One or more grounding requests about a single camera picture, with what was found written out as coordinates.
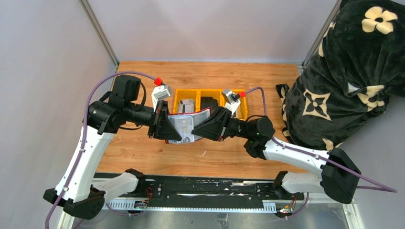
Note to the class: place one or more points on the red leather card holder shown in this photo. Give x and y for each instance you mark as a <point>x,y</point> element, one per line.
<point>198,117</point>

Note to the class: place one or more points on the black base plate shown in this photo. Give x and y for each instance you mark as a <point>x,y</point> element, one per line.
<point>210,192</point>

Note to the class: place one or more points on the left yellow bin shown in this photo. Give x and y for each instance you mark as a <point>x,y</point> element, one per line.
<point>186,96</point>

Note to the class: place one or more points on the white cards stack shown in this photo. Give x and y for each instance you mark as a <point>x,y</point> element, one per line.
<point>186,106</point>

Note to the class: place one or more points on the white VIP card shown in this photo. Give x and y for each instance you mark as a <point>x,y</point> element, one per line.
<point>184,126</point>

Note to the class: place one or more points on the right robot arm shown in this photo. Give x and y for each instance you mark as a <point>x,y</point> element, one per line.
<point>331,173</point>

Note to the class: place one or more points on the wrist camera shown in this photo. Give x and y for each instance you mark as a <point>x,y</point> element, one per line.
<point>232,100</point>
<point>160,93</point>

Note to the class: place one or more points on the black cards stack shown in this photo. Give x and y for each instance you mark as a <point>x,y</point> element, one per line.
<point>209,102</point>

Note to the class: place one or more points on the aluminium frame rail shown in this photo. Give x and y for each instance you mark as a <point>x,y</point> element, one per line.
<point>283,211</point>

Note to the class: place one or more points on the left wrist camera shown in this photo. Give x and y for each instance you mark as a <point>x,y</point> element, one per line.
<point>160,93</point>

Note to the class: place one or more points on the black floral blanket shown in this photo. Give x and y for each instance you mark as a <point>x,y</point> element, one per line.
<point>358,67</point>

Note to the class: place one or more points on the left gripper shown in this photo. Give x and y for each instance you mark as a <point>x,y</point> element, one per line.
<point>164,129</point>

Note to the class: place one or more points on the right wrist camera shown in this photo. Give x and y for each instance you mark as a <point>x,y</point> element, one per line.
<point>232,100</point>

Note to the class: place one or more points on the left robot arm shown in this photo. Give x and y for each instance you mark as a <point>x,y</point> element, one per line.
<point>76,193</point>

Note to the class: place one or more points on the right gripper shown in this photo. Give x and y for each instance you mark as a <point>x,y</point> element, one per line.
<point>211,127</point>

